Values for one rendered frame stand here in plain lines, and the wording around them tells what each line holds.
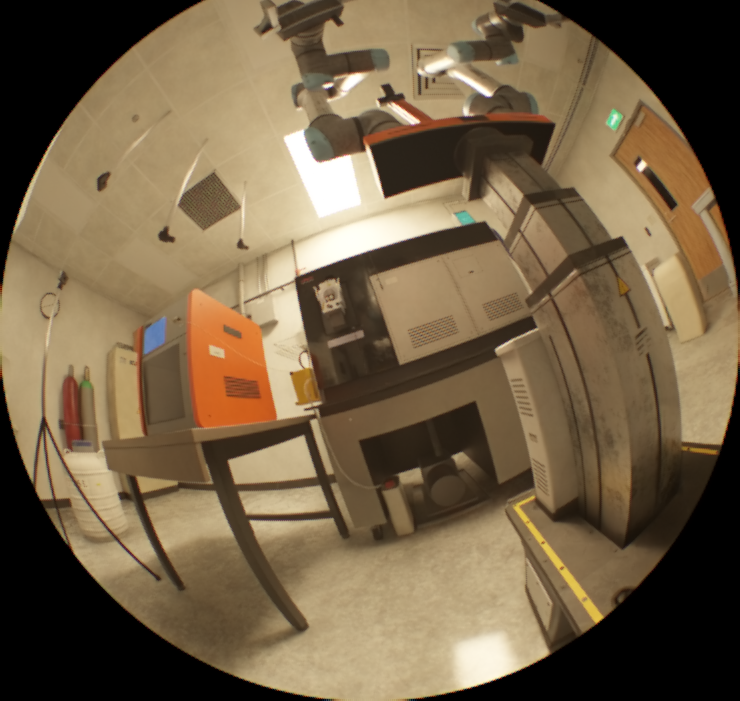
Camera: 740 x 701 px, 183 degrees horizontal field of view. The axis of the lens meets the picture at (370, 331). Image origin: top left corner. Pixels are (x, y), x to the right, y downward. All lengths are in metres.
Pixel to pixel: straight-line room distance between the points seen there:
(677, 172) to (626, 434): 3.48
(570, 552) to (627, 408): 0.28
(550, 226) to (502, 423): 0.85
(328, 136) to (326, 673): 1.34
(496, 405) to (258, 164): 2.49
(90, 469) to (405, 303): 2.34
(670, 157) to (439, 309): 3.50
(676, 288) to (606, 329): 2.17
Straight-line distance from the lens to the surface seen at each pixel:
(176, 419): 0.76
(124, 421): 3.48
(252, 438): 0.77
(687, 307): 2.53
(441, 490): 1.21
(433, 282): 1.18
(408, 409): 0.96
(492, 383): 1.04
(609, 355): 0.36
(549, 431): 0.50
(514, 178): 0.47
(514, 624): 0.77
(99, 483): 2.11
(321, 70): 0.66
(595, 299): 0.35
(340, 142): 0.65
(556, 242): 0.39
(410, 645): 0.79
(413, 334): 1.07
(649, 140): 3.84
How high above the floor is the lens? 0.68
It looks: 17 degrees up
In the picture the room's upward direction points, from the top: 18 degrees counter-clockwise
